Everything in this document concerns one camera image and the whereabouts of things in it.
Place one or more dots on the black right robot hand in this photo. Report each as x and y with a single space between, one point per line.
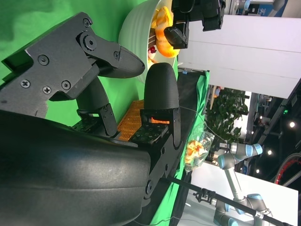
70 164

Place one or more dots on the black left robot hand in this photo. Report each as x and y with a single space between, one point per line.
197 11

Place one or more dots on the orange white swirl bun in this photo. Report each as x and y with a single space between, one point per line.
169 53

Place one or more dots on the pale grey-green bowl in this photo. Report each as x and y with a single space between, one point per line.
136 28

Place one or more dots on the orange wicker basket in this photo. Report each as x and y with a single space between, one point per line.
131 117

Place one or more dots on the green leafy plant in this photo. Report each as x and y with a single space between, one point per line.
225 110

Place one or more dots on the clear bag of toy food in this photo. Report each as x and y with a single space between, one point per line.
197 150

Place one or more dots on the black rod with clamp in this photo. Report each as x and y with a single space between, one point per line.
204 196

